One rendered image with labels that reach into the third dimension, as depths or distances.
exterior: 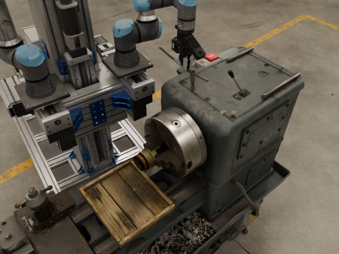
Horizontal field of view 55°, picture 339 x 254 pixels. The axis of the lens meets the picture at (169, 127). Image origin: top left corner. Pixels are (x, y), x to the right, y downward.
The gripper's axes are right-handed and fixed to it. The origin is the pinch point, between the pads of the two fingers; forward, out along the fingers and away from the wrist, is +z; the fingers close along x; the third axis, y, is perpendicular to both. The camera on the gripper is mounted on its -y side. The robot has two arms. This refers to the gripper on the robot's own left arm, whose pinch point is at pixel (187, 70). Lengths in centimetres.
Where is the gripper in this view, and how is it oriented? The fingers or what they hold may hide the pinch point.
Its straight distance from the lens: 149.9
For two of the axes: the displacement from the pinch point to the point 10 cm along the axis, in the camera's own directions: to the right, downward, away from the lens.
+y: -6.3, -5.4, 5.5
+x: -7.7, 4.4, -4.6
